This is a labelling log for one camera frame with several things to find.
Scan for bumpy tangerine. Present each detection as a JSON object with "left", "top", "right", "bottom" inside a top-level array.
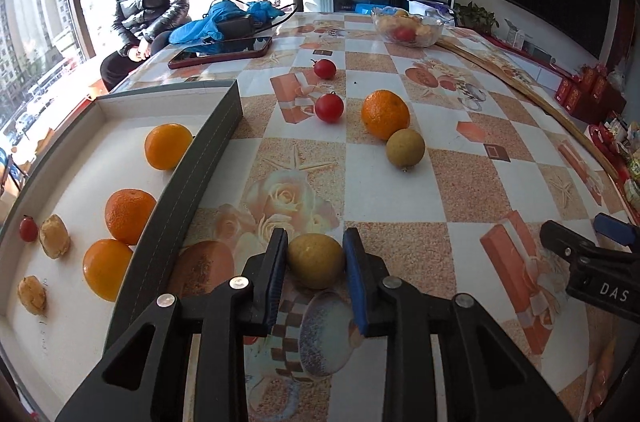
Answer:
[
  {"left": 104, "top": 189, "right": 158, "bottom": 246},
  {"left": 361, "top": 90, "right": 411, "bottom": 141}
]

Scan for white low cabinet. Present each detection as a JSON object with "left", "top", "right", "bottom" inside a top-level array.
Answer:
[{"left": 500, "top": 32, "right": 571, "bottom": 89}]

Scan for blue cloth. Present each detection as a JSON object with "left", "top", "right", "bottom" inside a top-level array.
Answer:
[{"left": 168, "top": 0, "right": 286, "bottom": 46}]

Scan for tan longan fruit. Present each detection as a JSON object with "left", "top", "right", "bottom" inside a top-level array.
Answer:
[
  {"left": 385, "top": 128, "right": 426, "bottom": 173},
  {"left": 286, "top": 233, "right": 347, "bottom": 290}
]

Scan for smooth orange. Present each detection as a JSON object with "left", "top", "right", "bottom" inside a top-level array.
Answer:
[
  {"left": 82, "top": 239, "right": 135, "bottom": 303},
  {"left": 144, "top": 123, "right": 194, "bottom": 171}
]

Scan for glass bowl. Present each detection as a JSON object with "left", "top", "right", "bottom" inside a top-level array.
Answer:
[{"left": 370, "top": 6, "right": 445, "bottom": 48}]

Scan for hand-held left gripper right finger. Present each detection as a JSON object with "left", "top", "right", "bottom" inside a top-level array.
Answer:
[{"left": 341, "top": 227, "right": 573, "bottom": 422}]

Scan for floral checkered tablecloth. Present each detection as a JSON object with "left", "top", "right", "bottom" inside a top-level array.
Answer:
[{"left": 107, "top": 11, "right": 640, "bottom": 422}]

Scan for brown walnut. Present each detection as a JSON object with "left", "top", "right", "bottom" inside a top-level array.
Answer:
[
  {"left": 17, "top": 275, "right": 48, "bottom": 316},
  {"left": 39, "top": 215, "right": 71, "bottom": 259}
]

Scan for red gift box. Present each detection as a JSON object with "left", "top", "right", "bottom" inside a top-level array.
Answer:
[
  {"left": 554, "top": 77, "right": 583, "bottom": 108},
  {"left": 580, "top": 65, "right": 626, "bottom": 123}
]

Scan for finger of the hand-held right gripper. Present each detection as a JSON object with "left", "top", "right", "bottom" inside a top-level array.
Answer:
[
  {"left": 540, "top": 221, "right": 640, "bottom": 318},
  {"left": 595, "top": 212, "right": 640, "bottom": 248}
]

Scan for black framed window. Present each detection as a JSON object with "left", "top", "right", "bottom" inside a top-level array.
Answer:
[{"left": 0, "top": 0, "right": 301, "bottom": 103}]

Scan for black cable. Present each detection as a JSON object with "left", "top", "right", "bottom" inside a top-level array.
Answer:
[{"left": 252, "top": 2, "right": 298, "bottom": 34}]

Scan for white carton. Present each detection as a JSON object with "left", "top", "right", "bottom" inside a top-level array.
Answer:
[{"left": 504, "top": 20, "right": 531, "bottom": 50}]

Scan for grey tray with white inside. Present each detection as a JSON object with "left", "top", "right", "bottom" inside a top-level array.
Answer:
[{"left": 0, "top": 80, "right": 244, "bottom": 403}]

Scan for potted green plant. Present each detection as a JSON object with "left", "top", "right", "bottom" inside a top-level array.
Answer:
[{"left": 454, "top": 1, "right": 500, "bottom": 36}]

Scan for phone in red case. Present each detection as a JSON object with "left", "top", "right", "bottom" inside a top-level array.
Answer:
[{"left": 167, "top": 36, "right": 274, "bottom": 70}]

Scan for black pouch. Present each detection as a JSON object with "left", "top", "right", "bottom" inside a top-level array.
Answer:
[{"left": 216, "top": 15, "right": 256, "bottom": 40}]

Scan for clear plastic bag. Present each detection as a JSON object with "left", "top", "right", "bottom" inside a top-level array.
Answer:
[{"left": 407, "top": 0, "right": 457, "bottom": 27}]

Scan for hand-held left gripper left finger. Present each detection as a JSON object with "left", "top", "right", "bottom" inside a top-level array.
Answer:
[{"left": 55, "top": 227, "right": 290, "bottom": 422}]

